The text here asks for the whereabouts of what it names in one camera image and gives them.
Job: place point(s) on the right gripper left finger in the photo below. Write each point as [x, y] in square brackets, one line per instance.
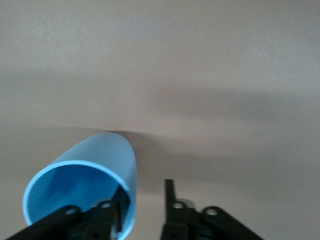
[75, 220]

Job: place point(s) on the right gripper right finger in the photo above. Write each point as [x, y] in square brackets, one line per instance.
[180, 222]

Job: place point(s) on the blue cup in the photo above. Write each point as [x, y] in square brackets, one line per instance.
[100, 150]

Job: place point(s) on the brown table cover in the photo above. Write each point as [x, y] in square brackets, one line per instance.
[160, 75]

